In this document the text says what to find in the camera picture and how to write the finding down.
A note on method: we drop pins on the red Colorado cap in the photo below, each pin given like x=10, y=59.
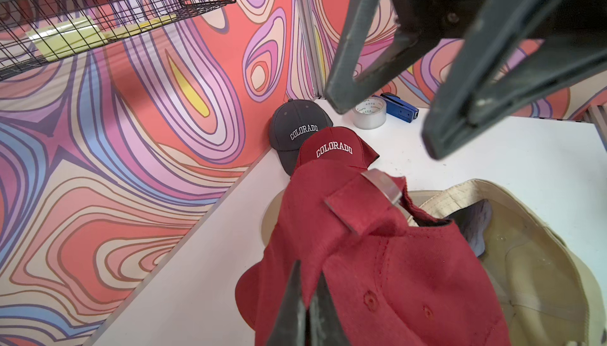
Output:
x=339, y=144

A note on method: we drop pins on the clear tape roll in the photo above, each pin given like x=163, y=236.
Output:
x=370, y=114

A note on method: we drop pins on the grey Colorado cap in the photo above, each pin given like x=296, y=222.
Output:
x=291, y=125

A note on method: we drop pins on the dark red cap front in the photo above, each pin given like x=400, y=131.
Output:
x=396, y=275

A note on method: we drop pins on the beige cap under red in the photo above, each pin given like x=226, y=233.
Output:
x=270, y=218

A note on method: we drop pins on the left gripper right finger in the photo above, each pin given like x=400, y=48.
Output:
x=324, y=326

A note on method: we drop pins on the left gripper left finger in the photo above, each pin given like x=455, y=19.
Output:
x=291, y=325

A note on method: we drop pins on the beige cap upside down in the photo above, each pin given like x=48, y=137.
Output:
x=548, y=295

